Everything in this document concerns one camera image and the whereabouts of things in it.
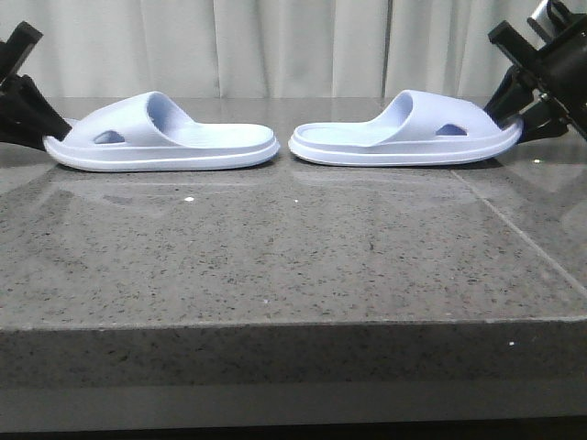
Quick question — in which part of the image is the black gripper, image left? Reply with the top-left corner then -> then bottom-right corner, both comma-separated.
0,21 -> 70,149

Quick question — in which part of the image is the light blue slipper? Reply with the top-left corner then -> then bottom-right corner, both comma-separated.
289,90 -> 523,167
43,92 -> 280,172

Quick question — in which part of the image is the pale green curtain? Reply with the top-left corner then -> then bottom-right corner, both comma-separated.
1,1 -> 540,98

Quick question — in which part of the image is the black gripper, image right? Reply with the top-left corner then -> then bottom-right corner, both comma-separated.
484,1 -> 586,144

